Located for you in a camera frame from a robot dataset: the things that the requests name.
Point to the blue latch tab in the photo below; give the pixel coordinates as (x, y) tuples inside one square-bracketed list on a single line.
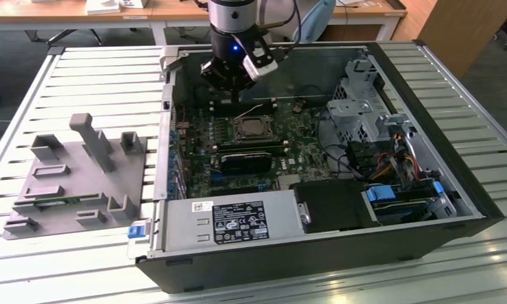
[(438, 187)]

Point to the green motherboard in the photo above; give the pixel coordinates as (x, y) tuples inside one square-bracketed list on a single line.
[(305, 158)]

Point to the small white device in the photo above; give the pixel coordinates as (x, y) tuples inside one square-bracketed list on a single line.
[(135, 3)]

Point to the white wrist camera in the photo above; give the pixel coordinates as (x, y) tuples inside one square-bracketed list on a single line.
[(262, 66)]

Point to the coin battery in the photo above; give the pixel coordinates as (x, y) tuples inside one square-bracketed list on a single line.
[(298, 107)]

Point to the black RAM slot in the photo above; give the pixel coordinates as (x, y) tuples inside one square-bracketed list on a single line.
[(250, 148), (226, 111), (250, 145), (226, 107), (225, 104)]

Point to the blue card retention clip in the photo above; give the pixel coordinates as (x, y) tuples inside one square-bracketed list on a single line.
[(175, 135), (171, 175), (169, 190), (173, 161)]

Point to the blue case latch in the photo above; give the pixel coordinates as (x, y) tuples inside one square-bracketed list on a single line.
[(136, 231)]

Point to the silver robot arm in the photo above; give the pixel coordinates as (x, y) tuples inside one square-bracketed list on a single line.
[(233, 16)]

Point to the silver CPU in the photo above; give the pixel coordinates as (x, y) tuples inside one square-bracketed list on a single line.
[(254, 126)]

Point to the white box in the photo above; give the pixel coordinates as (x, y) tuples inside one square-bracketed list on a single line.
[(103, 8)]

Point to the blue disk carrier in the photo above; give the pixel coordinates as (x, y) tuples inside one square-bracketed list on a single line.
[(381, 193)]

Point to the grey parts rack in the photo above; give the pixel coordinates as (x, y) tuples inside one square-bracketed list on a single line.
[(80, 187)]

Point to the black PC case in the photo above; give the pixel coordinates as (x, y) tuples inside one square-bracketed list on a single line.
[(321, 259)]

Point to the wooden desk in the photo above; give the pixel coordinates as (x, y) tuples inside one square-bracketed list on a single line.
[(377, 14), (110, 17)]

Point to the silver chipset heatsink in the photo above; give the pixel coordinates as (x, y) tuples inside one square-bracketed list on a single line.
[(286, 181)]

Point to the black graphics card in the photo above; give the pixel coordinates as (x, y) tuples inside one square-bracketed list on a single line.
[(245, 164)]

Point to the green RAM stick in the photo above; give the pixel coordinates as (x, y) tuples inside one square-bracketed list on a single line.
[(70, 200)]

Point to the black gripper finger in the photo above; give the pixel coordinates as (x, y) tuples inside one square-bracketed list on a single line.
[(243, 84), (215, 76)]

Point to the silver power supply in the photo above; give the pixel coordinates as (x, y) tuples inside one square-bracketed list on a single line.
[(182, 228)]

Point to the black drive bay cover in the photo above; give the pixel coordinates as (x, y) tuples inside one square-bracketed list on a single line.
[(334, 206)]

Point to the CPU socket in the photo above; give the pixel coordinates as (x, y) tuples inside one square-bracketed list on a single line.
[(257, 141)]

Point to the silver drive cage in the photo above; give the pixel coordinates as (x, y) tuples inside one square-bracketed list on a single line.
[(351, 107)]

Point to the wooden cabinet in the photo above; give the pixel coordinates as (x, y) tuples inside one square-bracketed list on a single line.
[(457, 31)]

